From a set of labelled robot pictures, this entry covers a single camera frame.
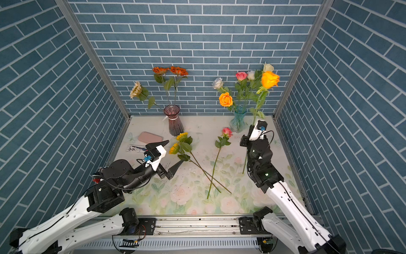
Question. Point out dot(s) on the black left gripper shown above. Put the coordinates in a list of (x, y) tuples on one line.
[(171, 171)]

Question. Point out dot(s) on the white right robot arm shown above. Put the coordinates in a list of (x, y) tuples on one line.
[(285, 203)]

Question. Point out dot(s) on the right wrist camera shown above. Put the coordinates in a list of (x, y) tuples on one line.
[(257, 130)]

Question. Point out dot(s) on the glue stick package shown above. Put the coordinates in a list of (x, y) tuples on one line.
[(136, 149)]

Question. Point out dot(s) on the purple glass vase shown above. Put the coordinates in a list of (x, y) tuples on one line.
[(175, 124)]

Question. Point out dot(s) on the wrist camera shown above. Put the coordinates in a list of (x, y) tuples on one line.
[(153, 156), (257, 130)]

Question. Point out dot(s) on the cream white rose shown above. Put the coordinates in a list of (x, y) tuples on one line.
[(268, 67)]

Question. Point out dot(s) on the orange gerbera flower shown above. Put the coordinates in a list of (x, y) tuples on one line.
[(173, 77), (160, 77)]

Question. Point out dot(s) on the pink rose tall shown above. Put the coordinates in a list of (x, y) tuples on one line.
[(241, 87)]

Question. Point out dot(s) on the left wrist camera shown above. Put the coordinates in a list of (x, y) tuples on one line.
[(153, 156)]

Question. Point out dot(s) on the yellow sunflower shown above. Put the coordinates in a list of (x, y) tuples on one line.
[(183, 150), (186, 137)]

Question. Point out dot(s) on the floral table mat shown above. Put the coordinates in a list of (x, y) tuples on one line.
[(219, 186)]

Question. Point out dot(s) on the blue glass vase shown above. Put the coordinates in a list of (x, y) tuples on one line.
[(237, 124)]

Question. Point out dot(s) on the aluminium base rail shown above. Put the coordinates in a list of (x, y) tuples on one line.
[(263, 231)]

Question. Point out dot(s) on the orange yellow rose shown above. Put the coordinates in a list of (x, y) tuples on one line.
[(226, 101)]

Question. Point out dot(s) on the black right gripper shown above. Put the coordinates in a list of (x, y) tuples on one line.
[(245, 142)]

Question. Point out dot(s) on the beige gerbera flower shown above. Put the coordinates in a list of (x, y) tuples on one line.
[(141, 93)]

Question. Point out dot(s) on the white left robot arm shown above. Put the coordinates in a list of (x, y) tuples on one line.
[(65, 231)]

